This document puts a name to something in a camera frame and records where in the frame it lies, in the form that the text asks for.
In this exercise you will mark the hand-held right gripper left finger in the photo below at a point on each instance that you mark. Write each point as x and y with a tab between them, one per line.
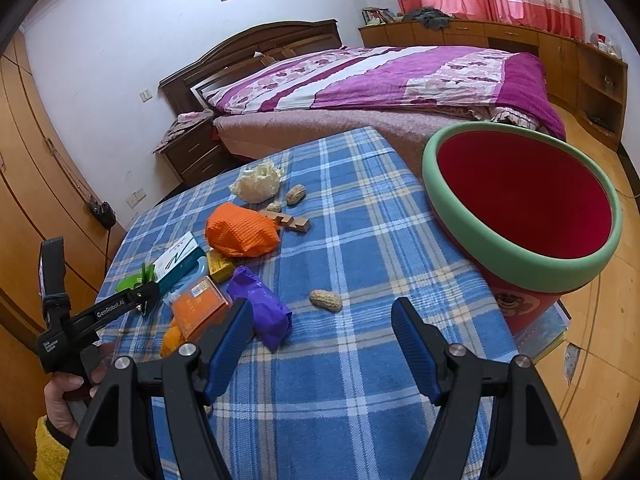
231	345

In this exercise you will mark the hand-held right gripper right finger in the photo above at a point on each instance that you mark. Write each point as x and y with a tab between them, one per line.
416	352

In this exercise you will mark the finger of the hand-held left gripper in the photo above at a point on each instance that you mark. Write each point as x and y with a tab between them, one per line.
147	295

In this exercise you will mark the green plastic piece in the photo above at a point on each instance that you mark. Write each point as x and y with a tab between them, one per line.
130	282

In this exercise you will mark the white medicine box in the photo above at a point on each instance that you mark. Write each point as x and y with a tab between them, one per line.
175	257

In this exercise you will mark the purple plastic bag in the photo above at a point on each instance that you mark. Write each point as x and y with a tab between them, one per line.
267	310

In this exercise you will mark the orange box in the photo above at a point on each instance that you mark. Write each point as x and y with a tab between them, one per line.
200	302

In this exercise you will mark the clear blue plastic wrapper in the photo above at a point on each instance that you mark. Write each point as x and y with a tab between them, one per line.
200	266

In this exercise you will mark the small yellow box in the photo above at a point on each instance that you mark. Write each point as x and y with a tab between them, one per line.
220	266

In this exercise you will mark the red green chair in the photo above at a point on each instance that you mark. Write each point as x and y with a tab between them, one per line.
520	200

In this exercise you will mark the person's left forearm yellow sleeve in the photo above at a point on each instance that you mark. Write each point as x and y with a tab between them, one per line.
50	452

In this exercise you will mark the person's left hand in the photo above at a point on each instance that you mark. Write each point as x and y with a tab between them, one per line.
62	400

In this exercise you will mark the black power strip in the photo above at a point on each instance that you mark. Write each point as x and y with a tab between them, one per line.
102	212

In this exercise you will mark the whole peanut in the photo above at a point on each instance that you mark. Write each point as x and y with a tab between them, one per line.
325	300
296	194

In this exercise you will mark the blue plaid cloth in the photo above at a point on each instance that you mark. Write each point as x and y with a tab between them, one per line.
350	260

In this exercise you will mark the wooden blocks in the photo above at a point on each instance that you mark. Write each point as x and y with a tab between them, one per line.
292	222

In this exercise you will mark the broken peanut shell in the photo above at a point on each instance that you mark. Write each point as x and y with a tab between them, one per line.
274	206

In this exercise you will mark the wooden nightstand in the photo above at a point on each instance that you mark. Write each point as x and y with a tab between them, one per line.
200	155

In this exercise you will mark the cream fluffy ball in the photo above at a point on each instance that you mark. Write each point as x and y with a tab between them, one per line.
257	182

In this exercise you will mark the wooden wardrobe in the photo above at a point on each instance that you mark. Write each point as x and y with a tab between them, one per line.
35	170

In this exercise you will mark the pink floral cloth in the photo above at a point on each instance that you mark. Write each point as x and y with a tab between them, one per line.
182	125

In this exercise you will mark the pink bed mattress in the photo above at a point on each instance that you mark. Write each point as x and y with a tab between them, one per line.
310	127

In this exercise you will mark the wooden headboard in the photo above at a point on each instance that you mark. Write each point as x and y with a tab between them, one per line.
240	52

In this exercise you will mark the bed with purple quilt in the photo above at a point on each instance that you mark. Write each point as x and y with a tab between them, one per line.
380	75

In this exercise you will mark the long wooden cabinet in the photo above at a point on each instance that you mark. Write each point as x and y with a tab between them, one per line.
555	55

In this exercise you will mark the dark grey clothes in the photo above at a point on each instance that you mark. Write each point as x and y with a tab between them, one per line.
427	17

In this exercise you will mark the row of books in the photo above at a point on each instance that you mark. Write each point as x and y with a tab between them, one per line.
377	16

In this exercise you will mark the white and red ornaments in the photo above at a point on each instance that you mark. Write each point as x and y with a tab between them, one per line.
602	42

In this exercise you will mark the white wall socket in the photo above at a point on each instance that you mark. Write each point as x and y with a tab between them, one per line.
136	199

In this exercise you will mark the white wall switch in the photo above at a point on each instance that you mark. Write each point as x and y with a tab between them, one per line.
145	95

